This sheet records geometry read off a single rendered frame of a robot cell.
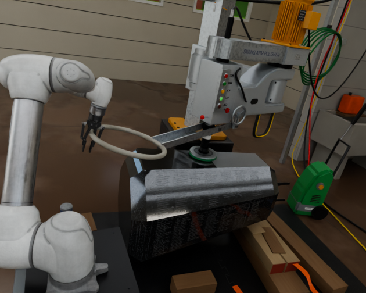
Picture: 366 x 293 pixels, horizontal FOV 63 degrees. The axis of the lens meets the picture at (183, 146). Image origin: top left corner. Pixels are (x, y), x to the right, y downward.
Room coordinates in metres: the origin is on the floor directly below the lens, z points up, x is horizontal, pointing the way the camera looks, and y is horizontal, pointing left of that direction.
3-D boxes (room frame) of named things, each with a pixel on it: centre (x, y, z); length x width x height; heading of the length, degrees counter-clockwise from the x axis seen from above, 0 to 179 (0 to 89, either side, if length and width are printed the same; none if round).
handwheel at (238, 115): (2.13, -0.33, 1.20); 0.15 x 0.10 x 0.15; 131
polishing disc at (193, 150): (2.14, -0.16, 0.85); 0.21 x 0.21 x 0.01
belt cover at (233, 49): (2.37, -0.43, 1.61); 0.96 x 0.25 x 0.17; 131
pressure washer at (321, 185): (2.96, -1.48, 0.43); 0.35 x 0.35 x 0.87; 6
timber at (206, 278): (1.57, -0.24, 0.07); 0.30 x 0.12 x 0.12; 112
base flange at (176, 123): (2.90, -0.10, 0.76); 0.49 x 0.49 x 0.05; 21
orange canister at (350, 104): (4.52, -2.38, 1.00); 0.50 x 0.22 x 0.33; 116
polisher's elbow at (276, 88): (2.57, -0.66, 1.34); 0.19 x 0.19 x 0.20
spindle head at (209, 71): (2.19, -0.22, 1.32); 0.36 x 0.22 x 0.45; 131
